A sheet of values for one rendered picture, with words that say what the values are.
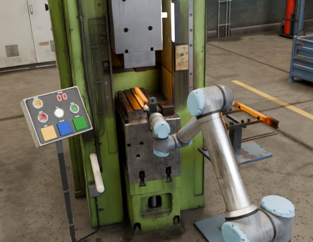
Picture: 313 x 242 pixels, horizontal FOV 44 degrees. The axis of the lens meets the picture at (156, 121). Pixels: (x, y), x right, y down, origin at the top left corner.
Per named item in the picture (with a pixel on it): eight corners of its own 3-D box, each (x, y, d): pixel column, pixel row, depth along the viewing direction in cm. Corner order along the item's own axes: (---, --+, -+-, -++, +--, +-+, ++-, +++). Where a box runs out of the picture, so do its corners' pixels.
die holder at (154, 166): (181, 175, 275) (180, 117, 257) (128, 184, 267) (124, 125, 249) (161, 141, 325) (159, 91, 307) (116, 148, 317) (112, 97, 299)
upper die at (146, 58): (155, 65, 246) (155, 50, 242) (124, 68, 241) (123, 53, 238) (141, 51, 283) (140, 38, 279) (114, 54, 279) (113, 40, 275)
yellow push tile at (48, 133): (57, 137, 221) (52, 125, 221) (45, 141, 217) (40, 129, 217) (56, 137, 223) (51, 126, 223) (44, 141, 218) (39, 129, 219)
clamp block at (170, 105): (174, 114, 262) (174, 105, 260) (162, 116, 260) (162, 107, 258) (169, 108, 273) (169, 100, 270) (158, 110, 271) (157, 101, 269)
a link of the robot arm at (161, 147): (175, 154, 226) (174, 135, 221) (158, 160, 221) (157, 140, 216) (166, 148, 233) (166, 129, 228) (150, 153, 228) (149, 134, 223)
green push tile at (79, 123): (88, 127, 232) (83, 115, 233) (76, 131, 228) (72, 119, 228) (87, 127, 234) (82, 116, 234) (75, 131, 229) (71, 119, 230)
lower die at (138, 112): (157, 116, 260) (157, 105, 256) (128, 120, 255) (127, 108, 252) (143, 97, 297) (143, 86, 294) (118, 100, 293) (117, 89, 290)
